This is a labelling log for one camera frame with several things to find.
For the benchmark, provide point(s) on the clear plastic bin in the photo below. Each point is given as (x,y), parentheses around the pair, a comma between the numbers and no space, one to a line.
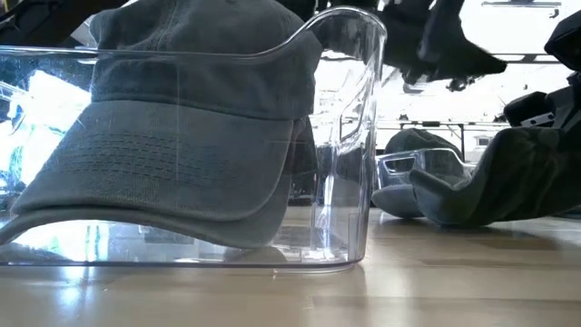
(354,227)
(395,165)

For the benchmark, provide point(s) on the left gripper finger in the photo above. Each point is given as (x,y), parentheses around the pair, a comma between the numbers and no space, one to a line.
(458,50)

